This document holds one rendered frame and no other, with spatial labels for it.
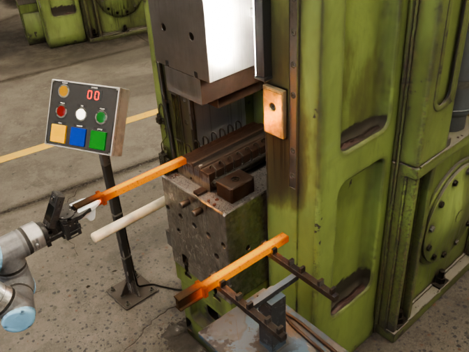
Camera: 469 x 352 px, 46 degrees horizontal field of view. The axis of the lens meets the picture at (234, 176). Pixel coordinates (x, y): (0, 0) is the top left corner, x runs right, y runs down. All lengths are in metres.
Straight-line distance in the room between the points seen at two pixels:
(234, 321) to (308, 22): 0.98
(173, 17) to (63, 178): 2.43
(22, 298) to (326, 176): 1.00
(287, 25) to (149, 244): 1.95
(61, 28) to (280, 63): 5.19
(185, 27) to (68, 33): 5.02
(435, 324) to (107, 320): 1.61
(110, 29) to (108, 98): 4.55
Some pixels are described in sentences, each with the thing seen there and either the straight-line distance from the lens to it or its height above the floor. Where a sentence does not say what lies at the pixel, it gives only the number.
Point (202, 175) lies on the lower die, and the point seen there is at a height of 0.97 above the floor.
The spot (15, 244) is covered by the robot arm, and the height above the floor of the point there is 1.06.
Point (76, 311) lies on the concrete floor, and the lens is 3.02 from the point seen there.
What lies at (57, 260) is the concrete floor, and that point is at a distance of 3.37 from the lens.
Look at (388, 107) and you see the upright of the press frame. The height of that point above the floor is 1.20.
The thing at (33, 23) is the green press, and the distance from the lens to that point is 6.98.
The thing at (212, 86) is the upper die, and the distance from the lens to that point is 1.89.
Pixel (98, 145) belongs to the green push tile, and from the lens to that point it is 2.31.
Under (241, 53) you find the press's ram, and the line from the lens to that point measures 1.87.
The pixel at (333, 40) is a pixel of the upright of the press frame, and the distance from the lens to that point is 1.64.
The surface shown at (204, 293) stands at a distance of 1.61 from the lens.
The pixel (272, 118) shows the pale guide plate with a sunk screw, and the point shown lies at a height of 1.25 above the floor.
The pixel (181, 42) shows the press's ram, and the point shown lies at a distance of 1.87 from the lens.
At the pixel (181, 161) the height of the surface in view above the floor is 1.05.
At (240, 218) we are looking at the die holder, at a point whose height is 0.86.
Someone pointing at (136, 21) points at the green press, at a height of 0.14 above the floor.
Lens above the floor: 2.07
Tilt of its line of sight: 33 degrees down
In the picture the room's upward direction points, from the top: 4 degrees counter-clockwise
